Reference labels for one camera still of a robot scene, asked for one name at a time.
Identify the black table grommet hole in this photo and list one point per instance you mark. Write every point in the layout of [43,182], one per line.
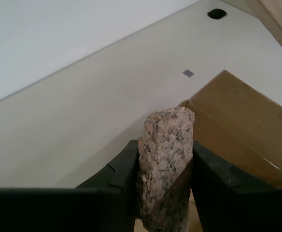
[217,13]

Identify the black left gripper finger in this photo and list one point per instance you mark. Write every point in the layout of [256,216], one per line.
[228,207]
[83,210]

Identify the grey tape square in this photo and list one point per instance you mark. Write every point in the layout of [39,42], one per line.
[188,73]

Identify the speckled pink granite rock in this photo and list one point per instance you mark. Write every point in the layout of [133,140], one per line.
[165,154]

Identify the brown cardboard box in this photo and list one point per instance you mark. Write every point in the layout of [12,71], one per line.
[237,120]

